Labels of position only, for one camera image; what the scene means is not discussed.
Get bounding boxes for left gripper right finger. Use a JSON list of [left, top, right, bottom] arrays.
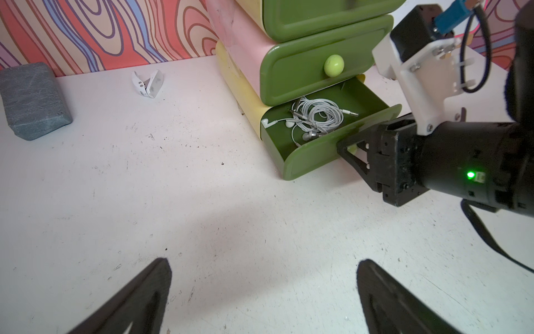
[[356, 259, 459, 333]]

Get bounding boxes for white earphones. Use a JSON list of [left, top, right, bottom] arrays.
[[260, 118, 301, 148], [290, 97, 360, 134], [302, 129, 328, 142]]

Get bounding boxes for green drawer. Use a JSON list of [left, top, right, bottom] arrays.
[[260, 79, 401, 180], [254, 15, 394, 107], [262, 0, 405, 42]]

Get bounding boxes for grey sponge block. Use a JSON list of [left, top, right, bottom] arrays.
[[1, 63, 73, 141]]

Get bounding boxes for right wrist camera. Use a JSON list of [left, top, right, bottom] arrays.
[[372, 1, 492, 136]]

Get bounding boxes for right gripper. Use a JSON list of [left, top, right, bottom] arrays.
[[337, 114, 428, 207]]

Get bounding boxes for yellow green drawer cabinet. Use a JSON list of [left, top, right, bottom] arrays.
[[204, 0, 407, 141]]

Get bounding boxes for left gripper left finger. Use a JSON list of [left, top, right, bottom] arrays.
[[70, 257, 172, 333]]

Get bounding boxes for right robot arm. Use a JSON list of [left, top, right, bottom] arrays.
[[337, 1, 533, 216]]

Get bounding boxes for white clip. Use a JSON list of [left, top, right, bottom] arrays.
[[132, 70, 164, 99]]

